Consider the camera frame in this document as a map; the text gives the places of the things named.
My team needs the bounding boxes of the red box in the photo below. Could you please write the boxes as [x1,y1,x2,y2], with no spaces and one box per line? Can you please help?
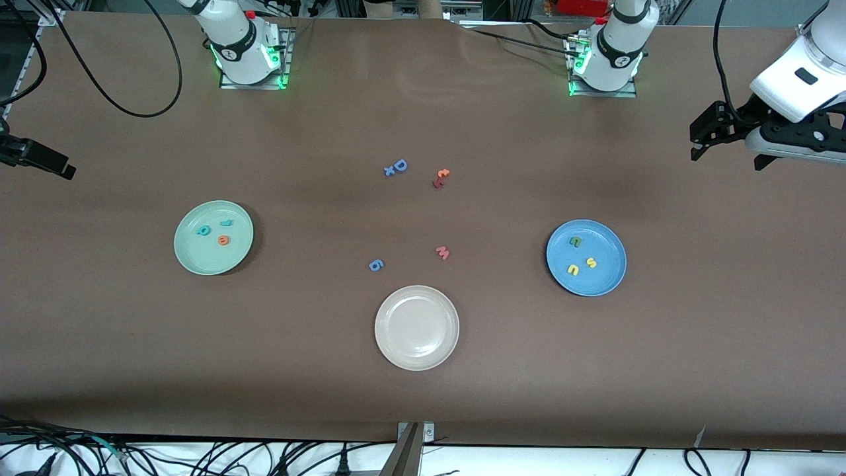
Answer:
[557,0,612,17]

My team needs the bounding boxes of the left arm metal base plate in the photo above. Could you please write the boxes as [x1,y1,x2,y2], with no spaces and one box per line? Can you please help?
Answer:
[565,36,638,99]

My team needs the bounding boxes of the aluminium corner profile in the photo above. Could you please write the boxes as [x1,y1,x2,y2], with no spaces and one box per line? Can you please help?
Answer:
[796,0,846,46]

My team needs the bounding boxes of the black table cable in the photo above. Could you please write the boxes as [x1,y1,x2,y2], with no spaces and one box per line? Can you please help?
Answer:
[471,28,586,60]

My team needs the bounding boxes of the teal cable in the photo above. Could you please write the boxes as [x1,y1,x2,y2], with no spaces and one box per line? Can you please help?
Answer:
[89,433,130,462]

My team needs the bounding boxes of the aluminium camera post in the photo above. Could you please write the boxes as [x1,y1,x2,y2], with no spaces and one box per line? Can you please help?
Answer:
[380,423,424,476]

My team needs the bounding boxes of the metal mounting bracket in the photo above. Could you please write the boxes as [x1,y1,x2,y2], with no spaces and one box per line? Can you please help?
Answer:
[397,421,437,444]

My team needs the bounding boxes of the grey metal box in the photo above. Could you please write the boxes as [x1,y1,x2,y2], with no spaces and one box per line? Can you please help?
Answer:
[387,0,483,20]

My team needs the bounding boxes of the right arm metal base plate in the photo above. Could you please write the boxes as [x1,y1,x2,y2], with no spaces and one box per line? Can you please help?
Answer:
[218,28,293,90]

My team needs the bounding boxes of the person bare forearm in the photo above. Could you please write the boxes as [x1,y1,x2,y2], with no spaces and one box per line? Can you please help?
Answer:
[395,0,445,20]

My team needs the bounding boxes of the blue plate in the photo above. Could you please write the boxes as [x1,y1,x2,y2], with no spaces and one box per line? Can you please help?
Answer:
[546,219,627,297]

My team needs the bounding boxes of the aluminium frame rail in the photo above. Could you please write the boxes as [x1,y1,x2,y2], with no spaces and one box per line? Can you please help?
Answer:
[0,8,67,130]

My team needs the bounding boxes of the brown table cover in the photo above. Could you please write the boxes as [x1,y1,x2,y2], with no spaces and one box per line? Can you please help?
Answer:
[0,12,846,450]

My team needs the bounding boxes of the beige plate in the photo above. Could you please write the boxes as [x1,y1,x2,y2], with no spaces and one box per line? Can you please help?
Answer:
[374,285,460,372]

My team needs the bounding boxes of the pale green plate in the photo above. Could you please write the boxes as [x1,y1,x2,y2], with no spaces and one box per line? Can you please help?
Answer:
[173,200,254,276]

